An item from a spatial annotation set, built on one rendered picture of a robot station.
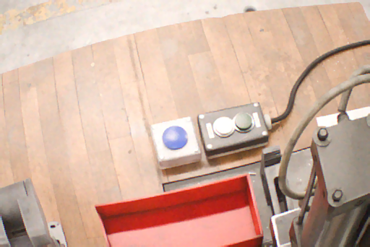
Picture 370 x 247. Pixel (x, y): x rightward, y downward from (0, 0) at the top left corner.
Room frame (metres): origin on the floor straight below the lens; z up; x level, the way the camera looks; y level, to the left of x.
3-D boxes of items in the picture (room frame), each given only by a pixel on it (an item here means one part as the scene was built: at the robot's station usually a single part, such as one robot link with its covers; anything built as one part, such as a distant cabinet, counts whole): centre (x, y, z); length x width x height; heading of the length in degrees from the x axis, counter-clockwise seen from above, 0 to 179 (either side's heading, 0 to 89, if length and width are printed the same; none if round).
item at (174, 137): (0.68, 0.02, 0.93); 0.04 x 0.04 x 0.02
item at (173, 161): (0.68, 0.02, 0.90); 0.07 x 0.07 x 0.06; 9
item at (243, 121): (0.70, -0.09, 0.93); 0.03 x 0.03 x 0.02
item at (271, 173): (0.52, -0.14, 0.95); 0.15 x 0.03 x 0.10; 9
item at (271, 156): (0.59, -0.13, 0.95); 0.06 x 0.03 x 0.09; 9
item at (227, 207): (0.52, 0.02, 0.93); 0.25 x 0.12 x 0.06; 99
